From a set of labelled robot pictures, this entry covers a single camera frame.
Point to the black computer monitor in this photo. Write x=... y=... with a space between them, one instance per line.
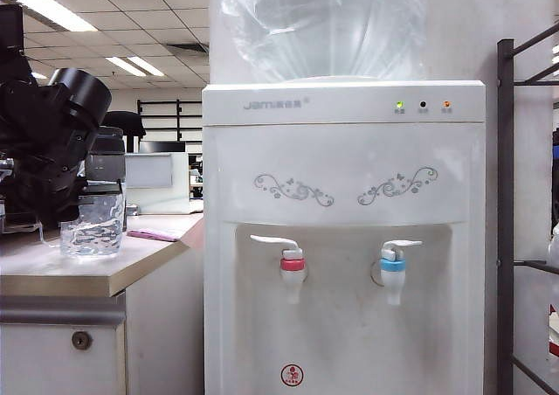
x=11 y=23

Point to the white water dispenser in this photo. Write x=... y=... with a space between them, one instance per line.
x=340 y=159

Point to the black office chair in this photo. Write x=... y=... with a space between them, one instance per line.
x=129 y=122

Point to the small dark desk object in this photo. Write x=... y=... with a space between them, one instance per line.
x=133 y=210

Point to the red and white package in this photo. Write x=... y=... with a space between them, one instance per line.
x=554 y=338

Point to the large ceiling light panel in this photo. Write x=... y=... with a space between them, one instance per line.
x=52 y=12

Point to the white bottle on rack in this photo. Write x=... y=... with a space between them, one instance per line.
x=554 y=251

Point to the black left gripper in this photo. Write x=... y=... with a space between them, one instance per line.
x=43 y=198

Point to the double ceiling light panel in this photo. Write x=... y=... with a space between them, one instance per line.
x=131 y=66

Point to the white drawer cabinet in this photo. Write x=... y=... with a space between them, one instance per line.
x=43 y=369

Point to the black and blue item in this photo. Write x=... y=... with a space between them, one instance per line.
x=555 y=159

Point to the black background shelf frame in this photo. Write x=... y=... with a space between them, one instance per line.
x=178 y=119

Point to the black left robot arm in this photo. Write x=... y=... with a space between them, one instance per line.
x=48 y=119

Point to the grey document tray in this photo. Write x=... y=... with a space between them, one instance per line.
x=17 y=226

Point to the round cabinet lock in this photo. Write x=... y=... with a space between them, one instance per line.
x=81 y=340

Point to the black background monitor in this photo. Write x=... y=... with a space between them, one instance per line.
x=161 y=147

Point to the dark metal rack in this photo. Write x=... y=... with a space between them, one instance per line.
x=505 y=150

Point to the blue cold water tap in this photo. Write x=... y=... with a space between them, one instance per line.
x=393 y=281

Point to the light wooden desk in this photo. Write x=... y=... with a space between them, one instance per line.
x=87 y=272

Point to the ceiling air vent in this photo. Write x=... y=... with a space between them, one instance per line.
x=188 y=50

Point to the grey sports bottle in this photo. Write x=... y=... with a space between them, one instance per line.
x=109 y=159

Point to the water jug in plastic bag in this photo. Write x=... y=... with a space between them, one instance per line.
x=327 y=28

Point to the pink booklet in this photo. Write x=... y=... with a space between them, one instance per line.
x=153 y=234

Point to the small ceiling light panel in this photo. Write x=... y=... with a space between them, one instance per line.
x=39 y=75

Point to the red hot water tap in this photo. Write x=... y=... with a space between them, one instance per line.
x=292 y=281

